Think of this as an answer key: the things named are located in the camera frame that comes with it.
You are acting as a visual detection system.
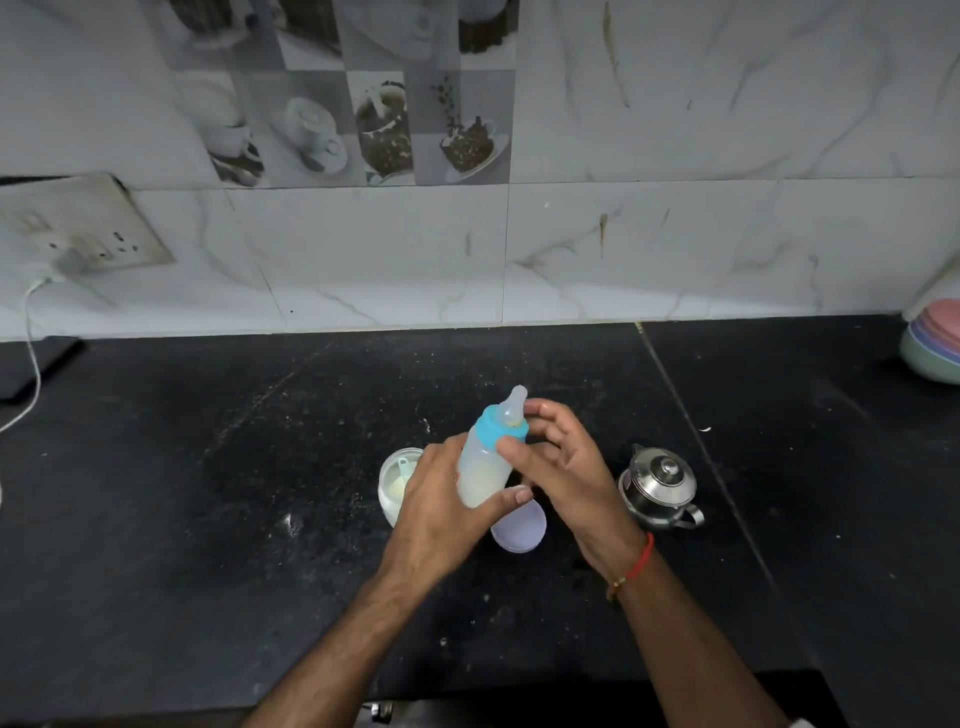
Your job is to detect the person's right hand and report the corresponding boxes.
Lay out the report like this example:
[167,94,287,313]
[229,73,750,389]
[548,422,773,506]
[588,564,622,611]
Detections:
[495,398,655,586]

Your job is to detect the person's left hand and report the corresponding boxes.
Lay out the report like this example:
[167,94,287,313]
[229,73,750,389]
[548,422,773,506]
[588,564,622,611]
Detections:
[378,433,534,594]

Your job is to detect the baby bottle with blue collar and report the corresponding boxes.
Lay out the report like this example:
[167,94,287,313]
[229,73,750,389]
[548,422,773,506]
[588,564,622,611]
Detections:
[456,385,531,510]

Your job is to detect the person's right forearm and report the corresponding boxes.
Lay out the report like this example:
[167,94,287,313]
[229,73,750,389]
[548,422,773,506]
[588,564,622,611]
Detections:
[609,538,793,728]

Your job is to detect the person's left forearm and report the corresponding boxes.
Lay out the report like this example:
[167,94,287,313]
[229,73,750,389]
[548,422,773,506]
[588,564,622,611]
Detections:
[241,564,451,728]

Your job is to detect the pale round container lid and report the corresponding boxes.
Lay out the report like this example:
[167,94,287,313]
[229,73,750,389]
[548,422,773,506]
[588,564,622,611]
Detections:
[490,498,548,555]

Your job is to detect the white milk powder container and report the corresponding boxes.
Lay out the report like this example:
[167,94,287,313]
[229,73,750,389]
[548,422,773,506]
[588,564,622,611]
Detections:
[377,447,426,528]

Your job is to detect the small steel lidded pot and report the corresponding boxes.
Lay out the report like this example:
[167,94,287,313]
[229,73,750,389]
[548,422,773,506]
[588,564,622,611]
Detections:
[618,443,707,532]

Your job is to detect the stack of pastel bowls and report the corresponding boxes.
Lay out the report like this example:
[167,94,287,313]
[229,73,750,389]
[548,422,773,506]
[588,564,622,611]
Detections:
[898,298,960,387]

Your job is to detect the white object above bowls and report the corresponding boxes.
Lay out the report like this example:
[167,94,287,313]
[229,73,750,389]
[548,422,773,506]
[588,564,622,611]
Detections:
[902,257,960,324]

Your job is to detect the white power plug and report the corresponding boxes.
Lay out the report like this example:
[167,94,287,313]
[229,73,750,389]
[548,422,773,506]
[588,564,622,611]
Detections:
[49,246,93,282]

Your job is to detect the red thread bracelet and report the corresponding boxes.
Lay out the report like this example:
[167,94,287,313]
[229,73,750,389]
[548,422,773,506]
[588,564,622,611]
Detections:
[606,531,656,603]

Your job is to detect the white wall switch board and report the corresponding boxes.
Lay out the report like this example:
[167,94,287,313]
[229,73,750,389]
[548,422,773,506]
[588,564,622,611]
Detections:
[0,171,176,277]

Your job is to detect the white power cable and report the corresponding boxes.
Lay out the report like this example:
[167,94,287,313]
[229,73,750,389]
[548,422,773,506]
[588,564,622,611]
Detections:
[0,276,55,437]

